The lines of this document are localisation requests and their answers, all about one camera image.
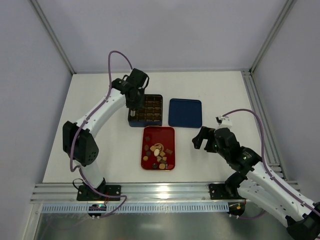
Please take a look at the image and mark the red lacquer tray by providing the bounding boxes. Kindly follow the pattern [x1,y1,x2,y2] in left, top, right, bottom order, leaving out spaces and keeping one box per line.
[140,126,176,171]

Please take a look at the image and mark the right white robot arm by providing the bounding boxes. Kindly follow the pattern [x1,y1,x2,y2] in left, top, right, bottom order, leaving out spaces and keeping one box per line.
[192,126,320,240]

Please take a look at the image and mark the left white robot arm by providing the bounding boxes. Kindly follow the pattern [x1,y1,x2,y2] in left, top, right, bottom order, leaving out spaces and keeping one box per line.
[62,68,150,190]

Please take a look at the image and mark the brown rectangular chocolate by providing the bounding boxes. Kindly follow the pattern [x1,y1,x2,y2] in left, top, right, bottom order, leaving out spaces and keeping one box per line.
[165,148,173,155]

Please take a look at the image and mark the white oval chocolate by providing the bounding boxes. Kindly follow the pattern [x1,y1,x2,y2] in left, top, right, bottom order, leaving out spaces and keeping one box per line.
[153,148,160,157]

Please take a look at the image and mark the dark blue box lid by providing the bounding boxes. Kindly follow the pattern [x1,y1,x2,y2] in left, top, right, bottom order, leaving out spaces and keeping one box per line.
[168,98,203,129]

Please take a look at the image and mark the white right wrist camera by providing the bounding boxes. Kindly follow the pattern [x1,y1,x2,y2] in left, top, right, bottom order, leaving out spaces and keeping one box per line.
[216,115,233,129]

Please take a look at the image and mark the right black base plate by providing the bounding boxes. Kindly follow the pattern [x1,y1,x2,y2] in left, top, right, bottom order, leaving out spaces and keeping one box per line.
[208,183,243,200]

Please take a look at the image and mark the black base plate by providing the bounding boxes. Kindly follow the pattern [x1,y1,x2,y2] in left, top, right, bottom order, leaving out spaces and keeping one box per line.
[208,183,243,200]
[76,184,121,202]

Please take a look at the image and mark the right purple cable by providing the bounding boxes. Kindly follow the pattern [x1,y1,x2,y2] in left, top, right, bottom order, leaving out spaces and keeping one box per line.
[222,108,320,220]

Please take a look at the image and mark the purple cable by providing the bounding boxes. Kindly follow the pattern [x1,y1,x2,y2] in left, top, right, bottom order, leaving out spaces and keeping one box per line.
[69,50,134,219]
[222,108,320,220]

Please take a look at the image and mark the aluminium right rail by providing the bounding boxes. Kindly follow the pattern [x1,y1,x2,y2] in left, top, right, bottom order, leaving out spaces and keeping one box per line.
[241,70,287,180]

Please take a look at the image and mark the aluminium rail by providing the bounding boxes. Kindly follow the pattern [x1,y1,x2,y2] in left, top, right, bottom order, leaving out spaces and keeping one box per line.
[241,70,287,180]
[30,181,213,204]

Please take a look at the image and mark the slotted grey cable duct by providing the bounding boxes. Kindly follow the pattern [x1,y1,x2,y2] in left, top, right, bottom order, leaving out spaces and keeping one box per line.
[41,202,229,214]

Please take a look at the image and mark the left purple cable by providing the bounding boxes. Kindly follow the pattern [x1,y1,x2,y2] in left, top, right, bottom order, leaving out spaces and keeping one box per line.
[69,50,134,219]

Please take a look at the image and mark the left frame post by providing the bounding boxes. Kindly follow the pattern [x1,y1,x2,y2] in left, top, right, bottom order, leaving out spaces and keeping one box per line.
[28,0,76,75]

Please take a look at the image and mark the frame post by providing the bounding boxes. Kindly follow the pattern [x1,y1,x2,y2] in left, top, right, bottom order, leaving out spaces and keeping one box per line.
[249,0,297,74]
[28,0,76,75]

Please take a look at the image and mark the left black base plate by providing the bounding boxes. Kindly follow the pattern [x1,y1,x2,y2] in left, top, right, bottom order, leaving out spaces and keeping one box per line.
[76,184,121,202]

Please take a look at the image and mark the aluminium front rail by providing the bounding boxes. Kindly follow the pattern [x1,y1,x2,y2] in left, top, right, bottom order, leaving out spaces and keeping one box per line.
[30,181,213,204]

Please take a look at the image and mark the right frame post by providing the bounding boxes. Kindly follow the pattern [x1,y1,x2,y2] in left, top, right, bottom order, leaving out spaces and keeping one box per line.
[249,0,297,74]

